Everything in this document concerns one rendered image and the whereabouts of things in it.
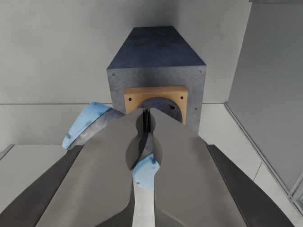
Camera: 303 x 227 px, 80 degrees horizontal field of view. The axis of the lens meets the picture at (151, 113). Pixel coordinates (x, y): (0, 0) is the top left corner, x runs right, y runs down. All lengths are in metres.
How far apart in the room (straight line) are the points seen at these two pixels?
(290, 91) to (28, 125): 2.20
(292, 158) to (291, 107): 0.26
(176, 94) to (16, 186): 1.74
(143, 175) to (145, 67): 0.31
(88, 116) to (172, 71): 0.30
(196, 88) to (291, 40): 0.71
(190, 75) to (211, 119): 1.38
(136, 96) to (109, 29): 1.09
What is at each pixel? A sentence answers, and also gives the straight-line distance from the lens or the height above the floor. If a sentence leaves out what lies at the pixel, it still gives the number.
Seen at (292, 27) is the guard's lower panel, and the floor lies 0.54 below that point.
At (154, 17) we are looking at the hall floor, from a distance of 1.54.
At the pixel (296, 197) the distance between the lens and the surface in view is 1.19.
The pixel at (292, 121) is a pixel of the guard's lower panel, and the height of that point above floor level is 0.78.
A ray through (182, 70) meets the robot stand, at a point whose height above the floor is 1.00.
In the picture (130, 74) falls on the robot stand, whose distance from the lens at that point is 0.57.
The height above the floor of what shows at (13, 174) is 0.41.
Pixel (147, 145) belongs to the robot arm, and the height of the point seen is 1.25.
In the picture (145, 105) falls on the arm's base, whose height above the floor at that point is 1.08.
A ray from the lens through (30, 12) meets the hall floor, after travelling 1.77.
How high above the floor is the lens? 1.53
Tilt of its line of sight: 58 degrees down
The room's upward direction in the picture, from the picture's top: 180 degrees clockwise
